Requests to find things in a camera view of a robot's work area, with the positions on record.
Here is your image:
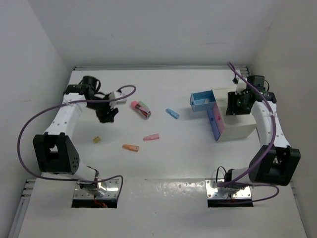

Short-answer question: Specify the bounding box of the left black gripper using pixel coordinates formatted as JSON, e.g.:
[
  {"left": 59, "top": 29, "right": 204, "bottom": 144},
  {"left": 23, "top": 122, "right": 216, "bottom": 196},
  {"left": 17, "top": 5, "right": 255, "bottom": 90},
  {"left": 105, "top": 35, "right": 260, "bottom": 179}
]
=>
[{"left": 86, "top": 93, "right": 117, "bottom": 123}]

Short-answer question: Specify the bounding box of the white drawer cabinet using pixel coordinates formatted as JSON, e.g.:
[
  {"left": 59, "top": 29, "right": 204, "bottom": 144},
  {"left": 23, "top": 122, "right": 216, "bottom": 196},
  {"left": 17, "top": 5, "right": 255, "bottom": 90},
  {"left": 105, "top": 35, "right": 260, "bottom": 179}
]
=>
[{"left": 213, "top": 87, "right": 256, "bottom": 142}]

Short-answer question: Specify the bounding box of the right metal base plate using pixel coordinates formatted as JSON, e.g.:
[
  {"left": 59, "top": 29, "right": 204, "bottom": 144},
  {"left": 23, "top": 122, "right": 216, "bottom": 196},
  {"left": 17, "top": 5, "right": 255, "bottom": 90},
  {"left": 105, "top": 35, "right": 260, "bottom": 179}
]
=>
[{"left": 205, "top": 178, "right": 252, "bottom": 200}]

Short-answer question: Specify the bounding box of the blue drawer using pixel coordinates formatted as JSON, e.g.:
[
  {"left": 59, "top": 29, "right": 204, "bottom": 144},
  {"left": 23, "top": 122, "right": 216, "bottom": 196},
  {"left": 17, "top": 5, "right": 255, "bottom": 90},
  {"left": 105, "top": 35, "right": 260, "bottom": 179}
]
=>
[{"left": 190, "top": 90, "right": 216, "bottom": 112}]

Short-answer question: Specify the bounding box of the pink cap-shaped clip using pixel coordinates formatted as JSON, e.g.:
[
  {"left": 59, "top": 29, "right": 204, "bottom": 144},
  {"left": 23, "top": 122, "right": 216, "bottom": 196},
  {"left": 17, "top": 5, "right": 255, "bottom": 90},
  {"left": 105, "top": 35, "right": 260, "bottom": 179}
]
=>
[{"left": 143, "top": 133, "right": 160, "bottom": 141}]

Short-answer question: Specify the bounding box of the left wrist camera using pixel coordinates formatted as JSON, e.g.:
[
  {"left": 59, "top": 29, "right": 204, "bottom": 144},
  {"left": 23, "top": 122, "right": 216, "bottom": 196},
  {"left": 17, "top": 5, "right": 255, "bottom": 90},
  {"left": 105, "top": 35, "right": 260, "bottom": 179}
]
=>
[{"left": 108, "top": 91, "right": 127, "bottom": 108}]

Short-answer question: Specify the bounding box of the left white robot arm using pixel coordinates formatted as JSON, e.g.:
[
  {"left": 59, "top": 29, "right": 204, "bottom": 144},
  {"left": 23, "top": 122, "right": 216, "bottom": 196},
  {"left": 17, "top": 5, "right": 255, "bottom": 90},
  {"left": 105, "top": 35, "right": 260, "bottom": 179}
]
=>
[{"left": 33, "top": 76, "right": 121, "bottom": 182}]

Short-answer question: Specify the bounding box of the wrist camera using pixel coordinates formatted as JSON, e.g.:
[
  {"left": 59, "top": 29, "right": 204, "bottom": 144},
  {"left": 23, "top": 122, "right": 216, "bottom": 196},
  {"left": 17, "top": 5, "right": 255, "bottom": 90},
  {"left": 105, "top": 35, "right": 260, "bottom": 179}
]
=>
[
  {"left": 232, "top": 77, "right": 247, "bottom": 95},
  {"left": 108, "top": 91, "right": 127, "bottom": 108}
]

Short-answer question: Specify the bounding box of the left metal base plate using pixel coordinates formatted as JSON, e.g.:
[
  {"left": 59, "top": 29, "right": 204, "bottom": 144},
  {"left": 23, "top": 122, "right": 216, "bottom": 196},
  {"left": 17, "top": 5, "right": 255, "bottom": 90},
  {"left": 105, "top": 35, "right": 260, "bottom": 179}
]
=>
[{"left": 73, "top": 178, "right": 121, "bottom": 200}]

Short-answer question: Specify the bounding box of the blue cap-shaped clip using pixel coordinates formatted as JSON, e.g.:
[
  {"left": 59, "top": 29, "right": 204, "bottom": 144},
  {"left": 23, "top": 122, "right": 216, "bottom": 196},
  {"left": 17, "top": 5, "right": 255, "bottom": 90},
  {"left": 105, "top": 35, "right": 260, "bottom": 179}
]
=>
[{"left": 165, "top": 108, "right": 179, "bottom": 119}]

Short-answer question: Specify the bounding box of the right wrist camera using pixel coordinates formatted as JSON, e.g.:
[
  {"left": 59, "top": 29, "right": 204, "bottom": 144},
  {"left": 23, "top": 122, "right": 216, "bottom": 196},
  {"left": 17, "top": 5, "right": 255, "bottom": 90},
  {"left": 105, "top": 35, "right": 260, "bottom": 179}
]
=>
[{"left": 232, "top": 77, "right": 247, "bottom": 95}]

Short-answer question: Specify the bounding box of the metal base plate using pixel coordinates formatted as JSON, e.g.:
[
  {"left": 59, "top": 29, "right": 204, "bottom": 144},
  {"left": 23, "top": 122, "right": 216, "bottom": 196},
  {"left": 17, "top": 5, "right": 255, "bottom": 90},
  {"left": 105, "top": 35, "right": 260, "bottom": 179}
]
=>
[
  {"left": 205, "top": 178, "right": 252, "bottom": 200},
  {"left": 73, "top": 178, "right": 121, "bottom": 200}
]

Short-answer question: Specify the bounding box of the pink drawer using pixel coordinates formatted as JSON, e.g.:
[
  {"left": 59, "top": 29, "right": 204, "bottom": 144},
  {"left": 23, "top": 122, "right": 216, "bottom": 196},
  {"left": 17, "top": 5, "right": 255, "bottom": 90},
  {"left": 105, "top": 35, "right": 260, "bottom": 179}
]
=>
[{"left": 213, "top": 103, "right": 225, "bottom": 134}]

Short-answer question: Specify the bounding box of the orange cap-shaped clip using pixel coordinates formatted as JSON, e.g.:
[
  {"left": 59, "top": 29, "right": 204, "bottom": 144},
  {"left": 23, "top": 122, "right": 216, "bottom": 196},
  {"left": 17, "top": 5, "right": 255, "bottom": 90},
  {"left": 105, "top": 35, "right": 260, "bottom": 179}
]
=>
[{"left": 122, "top": 144, "right": 139, "bottom": 152}]

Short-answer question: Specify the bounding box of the small yellow eraser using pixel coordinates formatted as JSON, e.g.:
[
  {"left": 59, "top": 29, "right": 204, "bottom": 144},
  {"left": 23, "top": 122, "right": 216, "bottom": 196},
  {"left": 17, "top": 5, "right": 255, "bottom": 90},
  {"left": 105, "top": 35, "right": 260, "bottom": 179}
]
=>
[{"left": 93, "top": 136, "right": 101, "bottom": 143}]

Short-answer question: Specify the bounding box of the purple bottom drawer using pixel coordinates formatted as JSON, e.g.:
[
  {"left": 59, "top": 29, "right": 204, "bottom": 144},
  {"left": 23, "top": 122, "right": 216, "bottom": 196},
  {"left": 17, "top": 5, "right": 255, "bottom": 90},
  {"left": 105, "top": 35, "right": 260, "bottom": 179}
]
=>
[{"left": 207, "top": 110, "right": 221, "bottom": 141}]

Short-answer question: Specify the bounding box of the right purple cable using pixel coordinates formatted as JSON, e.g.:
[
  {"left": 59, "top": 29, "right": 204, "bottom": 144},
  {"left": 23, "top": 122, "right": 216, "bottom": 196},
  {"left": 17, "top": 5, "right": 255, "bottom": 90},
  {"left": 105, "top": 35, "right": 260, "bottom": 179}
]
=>
[{"left": 216, "top": 61, "right": 280, "bottom": 205}]

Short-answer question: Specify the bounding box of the clear tube with pink cap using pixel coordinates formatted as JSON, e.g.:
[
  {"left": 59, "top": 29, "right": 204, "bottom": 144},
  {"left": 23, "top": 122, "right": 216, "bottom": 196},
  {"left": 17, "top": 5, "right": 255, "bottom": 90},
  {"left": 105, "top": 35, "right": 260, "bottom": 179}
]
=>
[{"left": 130, "top": 101, "right": 152, "bottom": 119}]

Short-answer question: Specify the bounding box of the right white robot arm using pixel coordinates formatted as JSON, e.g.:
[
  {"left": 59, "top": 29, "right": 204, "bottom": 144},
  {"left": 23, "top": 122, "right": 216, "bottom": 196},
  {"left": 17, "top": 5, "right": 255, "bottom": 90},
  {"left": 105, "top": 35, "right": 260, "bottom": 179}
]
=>
[{"left": 224, "top": 75, "right": 301, "bottom": 187}]

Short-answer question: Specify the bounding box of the green cap-shaped clip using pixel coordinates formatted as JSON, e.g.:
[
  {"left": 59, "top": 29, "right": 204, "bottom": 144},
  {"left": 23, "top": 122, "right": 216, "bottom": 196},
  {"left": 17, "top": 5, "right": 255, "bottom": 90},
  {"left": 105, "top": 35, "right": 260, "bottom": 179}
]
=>
[{"left": 138, "top": 101, "right": 149, "bottom": 110}]

